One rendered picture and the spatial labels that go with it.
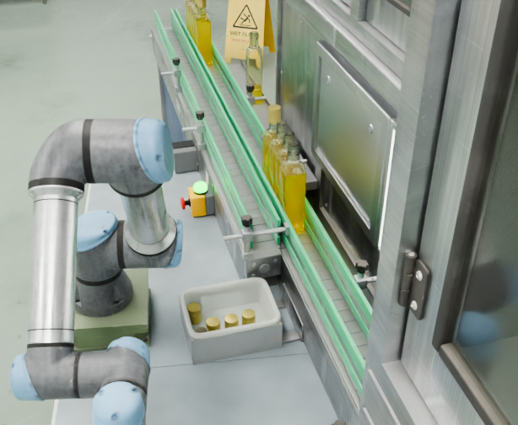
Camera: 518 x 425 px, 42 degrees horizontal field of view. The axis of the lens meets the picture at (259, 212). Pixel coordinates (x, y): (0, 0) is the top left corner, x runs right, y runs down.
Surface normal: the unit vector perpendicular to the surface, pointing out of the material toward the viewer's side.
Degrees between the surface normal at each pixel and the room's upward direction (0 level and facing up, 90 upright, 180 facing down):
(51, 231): 42
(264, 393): 0
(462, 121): 90
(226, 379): 0
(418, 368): 90
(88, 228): 6
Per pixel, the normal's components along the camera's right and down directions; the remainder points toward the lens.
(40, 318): -0.19, -0.23
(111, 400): 0.00, -0.82
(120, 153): 0.07, 0.16
